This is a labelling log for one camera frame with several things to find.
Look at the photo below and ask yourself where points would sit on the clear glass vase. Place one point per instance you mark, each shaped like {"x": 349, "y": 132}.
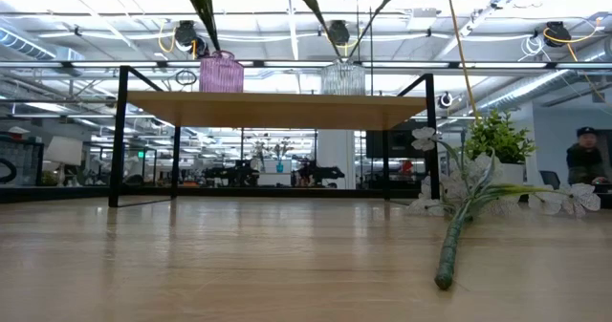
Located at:
{"x": 343, "y": 78}

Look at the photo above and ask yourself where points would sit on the purple glass vase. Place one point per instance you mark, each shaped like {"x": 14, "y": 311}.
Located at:
{"x": 221, "y": 73}

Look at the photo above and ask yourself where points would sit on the white blossom spray flower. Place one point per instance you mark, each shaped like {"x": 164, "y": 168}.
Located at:
{"x": 449, "y": 250}

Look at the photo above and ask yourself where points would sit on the black background robot arm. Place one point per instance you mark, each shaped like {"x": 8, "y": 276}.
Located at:
{"x": 318, "y": 174}
{"x": 236, "y": 174}

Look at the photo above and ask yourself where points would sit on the wooden shelf with black legs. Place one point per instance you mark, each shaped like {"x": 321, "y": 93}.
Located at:
{"x": 277, "y": 109}

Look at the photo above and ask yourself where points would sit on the small blue background vase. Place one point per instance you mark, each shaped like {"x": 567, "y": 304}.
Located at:
{"x": 279, "y": 167}

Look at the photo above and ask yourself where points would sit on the black background screen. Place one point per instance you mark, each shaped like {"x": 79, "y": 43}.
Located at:
{"x": 401, "y": 145}

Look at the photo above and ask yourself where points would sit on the green potted plant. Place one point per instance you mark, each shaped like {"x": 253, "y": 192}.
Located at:
{"x": 497, "y": 138}

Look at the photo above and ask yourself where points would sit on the white box shade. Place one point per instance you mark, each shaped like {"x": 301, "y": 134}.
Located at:
{"x": 64, "y": 150}

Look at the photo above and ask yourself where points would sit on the black office chair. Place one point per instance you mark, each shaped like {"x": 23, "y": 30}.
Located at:
{"x": 550, "y": 178}

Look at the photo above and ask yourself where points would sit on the person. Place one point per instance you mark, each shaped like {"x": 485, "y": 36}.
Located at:
{"x": 585, "y": 162}

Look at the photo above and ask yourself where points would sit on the grey ventilation duct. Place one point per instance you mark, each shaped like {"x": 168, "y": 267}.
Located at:
{"x": 28, "y": 45}
{"x": 535, "y": 85}

